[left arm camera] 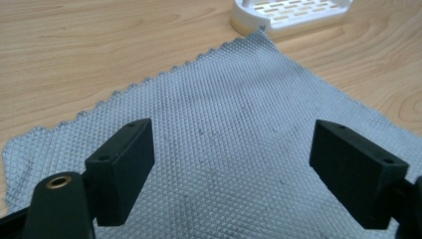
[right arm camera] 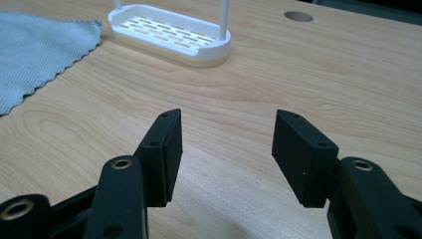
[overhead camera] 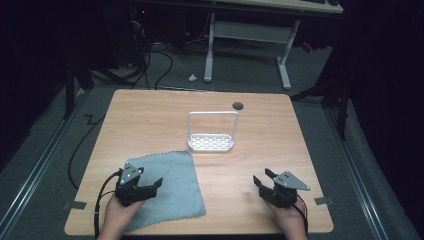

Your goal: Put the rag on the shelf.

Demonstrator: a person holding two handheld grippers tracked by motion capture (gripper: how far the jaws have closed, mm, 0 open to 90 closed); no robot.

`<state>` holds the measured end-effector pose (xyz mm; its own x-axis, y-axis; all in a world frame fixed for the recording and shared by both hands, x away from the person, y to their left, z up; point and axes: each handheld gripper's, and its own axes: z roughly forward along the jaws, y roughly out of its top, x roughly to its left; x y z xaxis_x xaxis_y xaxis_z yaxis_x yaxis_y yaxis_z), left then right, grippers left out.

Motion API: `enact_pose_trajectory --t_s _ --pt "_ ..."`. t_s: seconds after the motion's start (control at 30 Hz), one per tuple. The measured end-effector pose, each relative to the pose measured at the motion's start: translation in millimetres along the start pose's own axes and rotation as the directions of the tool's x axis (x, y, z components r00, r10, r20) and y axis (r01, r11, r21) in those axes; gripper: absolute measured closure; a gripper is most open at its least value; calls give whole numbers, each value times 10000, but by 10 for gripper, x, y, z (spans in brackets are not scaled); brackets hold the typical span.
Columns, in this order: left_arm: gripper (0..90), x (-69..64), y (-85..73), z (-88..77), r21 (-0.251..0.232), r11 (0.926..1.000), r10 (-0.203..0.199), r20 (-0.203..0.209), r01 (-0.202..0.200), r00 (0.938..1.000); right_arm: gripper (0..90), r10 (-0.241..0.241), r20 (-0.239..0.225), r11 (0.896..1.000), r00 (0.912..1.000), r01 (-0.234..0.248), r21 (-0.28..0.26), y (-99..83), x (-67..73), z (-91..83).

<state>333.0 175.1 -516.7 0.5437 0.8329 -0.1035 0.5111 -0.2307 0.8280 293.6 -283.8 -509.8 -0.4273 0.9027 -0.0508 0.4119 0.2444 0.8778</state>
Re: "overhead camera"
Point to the metal floor rail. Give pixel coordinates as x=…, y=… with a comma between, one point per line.
x=358, y=176
x=36, y=170

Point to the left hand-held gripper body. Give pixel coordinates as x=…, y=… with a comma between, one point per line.
x=130, y=193

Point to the crumpled white paper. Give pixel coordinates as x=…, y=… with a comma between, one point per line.
x=192, y=78

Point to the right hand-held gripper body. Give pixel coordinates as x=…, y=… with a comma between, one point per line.
x=283, y=191

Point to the black stand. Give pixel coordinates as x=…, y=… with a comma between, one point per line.
x=70, y=90
x=341, y=106

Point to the grey-blue cloth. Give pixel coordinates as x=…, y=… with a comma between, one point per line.
x=173, y=186

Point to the grey tape piece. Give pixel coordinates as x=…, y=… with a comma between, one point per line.
x=75, y=205
x=323, y=200

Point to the person's right hand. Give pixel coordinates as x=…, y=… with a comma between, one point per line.
x=289, y=220

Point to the white-legged desk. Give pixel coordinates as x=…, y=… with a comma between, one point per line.
x=250, y=31

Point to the white rack with hanging bar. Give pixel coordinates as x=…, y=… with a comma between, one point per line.
x=210, y=141

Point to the dark round table grommet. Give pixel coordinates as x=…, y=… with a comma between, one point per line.
x=237, y=106

